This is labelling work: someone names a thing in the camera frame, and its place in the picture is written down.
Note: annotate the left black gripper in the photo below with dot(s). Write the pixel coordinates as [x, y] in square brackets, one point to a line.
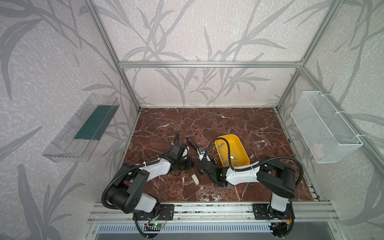
[186, 163]

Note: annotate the yellow plastic tray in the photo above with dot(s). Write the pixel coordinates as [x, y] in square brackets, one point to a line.
[236, 148]

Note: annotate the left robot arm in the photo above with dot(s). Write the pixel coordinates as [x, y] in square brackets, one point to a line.
[125, 192]

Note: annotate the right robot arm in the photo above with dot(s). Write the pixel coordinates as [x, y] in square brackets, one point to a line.
[281, 175]

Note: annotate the staple strips in tray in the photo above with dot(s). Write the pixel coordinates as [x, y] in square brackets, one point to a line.
[223, 152]

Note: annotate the green circuit board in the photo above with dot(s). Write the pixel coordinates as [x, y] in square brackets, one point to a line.
[154, 227]

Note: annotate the aluminium front rail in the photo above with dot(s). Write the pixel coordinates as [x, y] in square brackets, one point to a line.
[221, 212]

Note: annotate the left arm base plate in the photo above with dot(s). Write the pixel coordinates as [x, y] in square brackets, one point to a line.
[162, 212]

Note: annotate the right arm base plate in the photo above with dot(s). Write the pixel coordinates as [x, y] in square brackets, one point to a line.
[261, 211]

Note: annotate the clear plastic wall shelf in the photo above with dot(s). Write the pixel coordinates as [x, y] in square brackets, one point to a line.
[79, 138]

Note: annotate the white wire basket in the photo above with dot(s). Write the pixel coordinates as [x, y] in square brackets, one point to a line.
[326, 132]

